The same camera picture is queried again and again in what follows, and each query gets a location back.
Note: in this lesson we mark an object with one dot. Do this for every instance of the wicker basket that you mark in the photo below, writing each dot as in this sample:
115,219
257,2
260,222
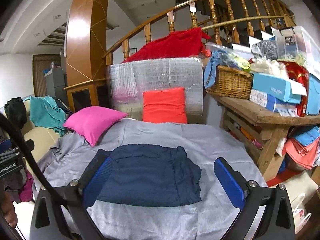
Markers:
230,82

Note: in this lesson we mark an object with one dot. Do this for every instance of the grey metal cabinet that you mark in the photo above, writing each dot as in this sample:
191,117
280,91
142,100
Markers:
55,85

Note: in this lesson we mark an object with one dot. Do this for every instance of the cream cloth bundle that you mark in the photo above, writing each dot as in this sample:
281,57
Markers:
270,67

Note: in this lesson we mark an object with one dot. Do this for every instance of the red cloth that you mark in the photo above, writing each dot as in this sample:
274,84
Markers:
172,45

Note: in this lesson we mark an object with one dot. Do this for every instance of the blue folded cloth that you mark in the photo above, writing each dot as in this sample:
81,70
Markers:
307,135

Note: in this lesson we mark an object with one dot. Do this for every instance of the blue carton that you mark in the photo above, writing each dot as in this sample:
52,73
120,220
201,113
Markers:
313,97

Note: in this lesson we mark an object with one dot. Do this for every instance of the red gift bag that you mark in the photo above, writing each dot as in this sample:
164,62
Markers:
300,80

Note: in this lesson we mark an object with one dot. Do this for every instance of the beige sofa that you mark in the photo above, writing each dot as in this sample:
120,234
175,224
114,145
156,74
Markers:
42,135

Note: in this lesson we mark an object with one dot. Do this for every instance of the black garment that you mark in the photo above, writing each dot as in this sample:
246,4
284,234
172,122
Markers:
16,110

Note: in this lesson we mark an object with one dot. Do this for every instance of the pink pillow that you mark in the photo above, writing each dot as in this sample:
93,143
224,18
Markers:
95,122

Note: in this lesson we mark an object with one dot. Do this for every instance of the navy blue zip jacket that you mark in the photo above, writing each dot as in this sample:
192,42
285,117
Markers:
150,170

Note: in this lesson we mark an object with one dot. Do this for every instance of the clear plastic storage box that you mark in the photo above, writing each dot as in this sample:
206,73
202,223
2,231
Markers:
300,42

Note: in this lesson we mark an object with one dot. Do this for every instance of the teal garment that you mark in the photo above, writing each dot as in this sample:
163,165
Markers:
46,112

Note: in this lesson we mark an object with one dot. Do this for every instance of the grey blanket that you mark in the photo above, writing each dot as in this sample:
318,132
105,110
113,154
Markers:
220,142

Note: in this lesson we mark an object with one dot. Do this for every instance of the yellow green bag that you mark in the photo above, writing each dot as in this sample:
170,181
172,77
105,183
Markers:
242,63

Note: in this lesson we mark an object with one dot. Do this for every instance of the wooden table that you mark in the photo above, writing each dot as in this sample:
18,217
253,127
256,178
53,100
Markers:
252,110

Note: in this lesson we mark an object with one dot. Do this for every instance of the brown curtain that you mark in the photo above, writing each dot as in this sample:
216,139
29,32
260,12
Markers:
38,75

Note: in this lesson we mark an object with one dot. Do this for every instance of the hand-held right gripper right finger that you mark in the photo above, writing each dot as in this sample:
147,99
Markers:
228,180

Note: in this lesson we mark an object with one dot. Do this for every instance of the wooden pillar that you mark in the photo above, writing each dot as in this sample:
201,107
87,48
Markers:
82,30

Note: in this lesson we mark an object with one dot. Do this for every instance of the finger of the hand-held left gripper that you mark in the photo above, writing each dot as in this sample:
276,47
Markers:
30,145

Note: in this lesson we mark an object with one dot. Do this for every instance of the coral folded cloths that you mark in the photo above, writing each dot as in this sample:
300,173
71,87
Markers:
302,155

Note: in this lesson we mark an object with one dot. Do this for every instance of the person's left hand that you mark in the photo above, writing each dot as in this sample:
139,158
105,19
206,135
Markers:
7,212

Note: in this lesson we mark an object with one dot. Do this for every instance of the cardboard box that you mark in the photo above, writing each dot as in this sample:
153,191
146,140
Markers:
300,185

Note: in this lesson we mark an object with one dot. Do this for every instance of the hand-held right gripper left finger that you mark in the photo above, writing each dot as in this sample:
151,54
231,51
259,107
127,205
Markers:
97,182

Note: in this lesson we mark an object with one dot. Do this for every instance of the dark plastic bag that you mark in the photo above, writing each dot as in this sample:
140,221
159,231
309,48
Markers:
266,48

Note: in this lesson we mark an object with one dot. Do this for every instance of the silver foil insulation panel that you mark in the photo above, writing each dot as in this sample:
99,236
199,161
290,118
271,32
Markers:
155,75

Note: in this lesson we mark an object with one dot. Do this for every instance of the light blue box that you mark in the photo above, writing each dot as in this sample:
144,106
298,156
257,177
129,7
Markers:
272,87

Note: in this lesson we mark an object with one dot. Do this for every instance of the red orange pillow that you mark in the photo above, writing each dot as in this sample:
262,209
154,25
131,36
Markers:
163,105

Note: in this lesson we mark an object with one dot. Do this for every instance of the wooden stair railing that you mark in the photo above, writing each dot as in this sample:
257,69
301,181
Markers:
212,12

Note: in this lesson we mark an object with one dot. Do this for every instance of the picture frame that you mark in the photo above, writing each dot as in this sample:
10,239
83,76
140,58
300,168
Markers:
133,51

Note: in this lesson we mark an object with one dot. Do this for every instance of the white patterned bag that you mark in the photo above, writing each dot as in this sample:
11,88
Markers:
298,215

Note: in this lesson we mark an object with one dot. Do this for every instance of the magenta garment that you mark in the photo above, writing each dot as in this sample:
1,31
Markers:
26,190

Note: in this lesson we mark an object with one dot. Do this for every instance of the white patterned box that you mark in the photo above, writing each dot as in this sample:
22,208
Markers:
262,98

